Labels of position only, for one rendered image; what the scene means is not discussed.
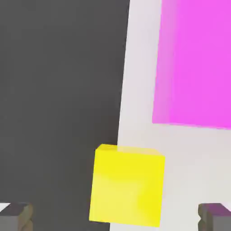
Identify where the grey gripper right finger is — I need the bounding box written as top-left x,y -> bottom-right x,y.
198,203 -> 231,231

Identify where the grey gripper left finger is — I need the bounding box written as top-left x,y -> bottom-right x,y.
0,202 -> 34,231

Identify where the small yellow cube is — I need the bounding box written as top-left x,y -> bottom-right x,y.
88,143 -> 166,228

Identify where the large magenta box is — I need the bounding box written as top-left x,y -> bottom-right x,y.
152,0 -> 231,130

